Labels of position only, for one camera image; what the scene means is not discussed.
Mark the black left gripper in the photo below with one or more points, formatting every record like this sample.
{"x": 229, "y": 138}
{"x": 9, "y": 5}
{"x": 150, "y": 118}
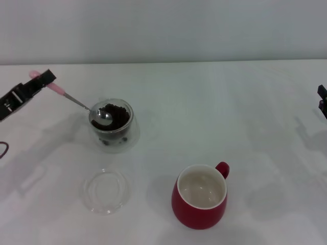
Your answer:
{"x": 15, "y": 99}

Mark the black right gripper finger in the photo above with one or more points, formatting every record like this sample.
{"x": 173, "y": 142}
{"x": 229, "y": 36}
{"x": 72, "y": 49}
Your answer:
{"x": 324, "y": 102}

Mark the clear glass saucer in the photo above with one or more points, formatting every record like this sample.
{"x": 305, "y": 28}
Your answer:
{"x": 102, "y": 209}

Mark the red mug with white inside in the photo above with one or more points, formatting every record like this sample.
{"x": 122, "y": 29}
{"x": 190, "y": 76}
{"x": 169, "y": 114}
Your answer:
{"x": 194, "y": 217}

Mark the coffee bean pile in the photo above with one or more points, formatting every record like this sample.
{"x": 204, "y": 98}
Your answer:
{"x": 120, "y": 117}

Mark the double-walled clear glass cup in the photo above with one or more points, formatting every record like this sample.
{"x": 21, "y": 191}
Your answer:
{"x": 116, "y": 146}

